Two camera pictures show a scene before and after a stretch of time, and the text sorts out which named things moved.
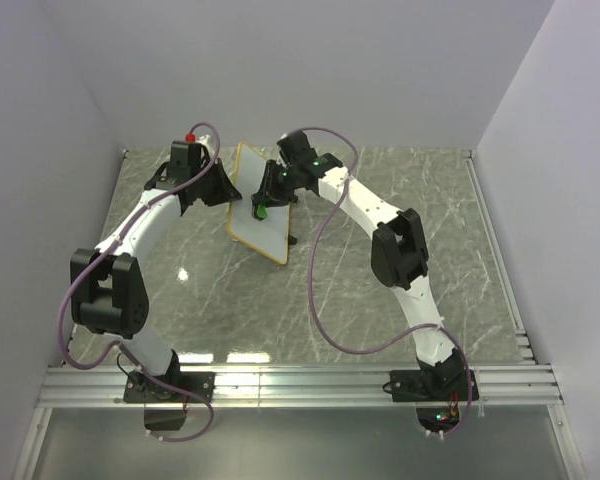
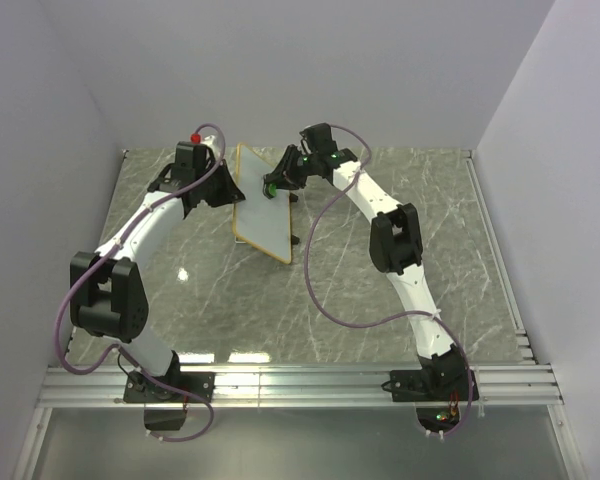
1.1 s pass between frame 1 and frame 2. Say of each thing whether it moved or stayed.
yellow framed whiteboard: stayed
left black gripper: stayed
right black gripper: moved
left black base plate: stayed
